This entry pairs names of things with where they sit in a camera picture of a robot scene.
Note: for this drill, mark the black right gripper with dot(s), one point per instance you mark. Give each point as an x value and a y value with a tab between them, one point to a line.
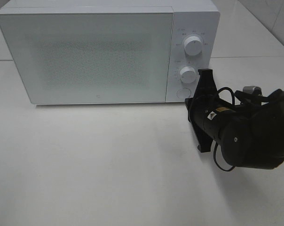
206	124

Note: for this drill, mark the white timer knob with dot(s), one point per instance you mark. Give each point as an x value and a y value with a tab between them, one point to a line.
188	75

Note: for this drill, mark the round white door button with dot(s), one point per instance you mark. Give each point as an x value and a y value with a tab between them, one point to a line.
183	93

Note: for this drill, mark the white microwave door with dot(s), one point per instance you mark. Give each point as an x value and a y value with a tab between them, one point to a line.
92	58

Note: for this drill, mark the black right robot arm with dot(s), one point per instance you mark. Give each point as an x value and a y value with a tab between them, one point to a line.
249	130

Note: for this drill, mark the upper white power knob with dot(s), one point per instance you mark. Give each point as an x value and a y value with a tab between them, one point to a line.
193	45

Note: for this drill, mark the white microwave oven body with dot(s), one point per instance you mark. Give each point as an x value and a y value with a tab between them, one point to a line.
200	17

